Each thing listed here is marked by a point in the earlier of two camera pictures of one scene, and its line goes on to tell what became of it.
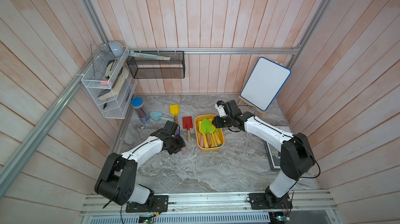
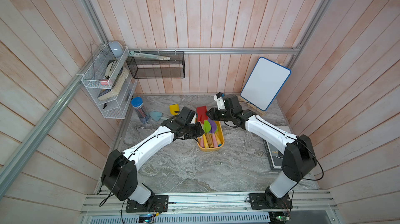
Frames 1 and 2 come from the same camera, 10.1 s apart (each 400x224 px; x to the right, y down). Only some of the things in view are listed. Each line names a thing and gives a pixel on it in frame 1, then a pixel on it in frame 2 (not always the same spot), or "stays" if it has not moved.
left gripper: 181,144 to 198,132
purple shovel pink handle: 176,133 to 212,130
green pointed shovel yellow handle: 216,130 stays
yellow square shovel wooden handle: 174,110 stays
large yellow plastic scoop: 205,141 stays
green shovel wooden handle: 207,128 stays
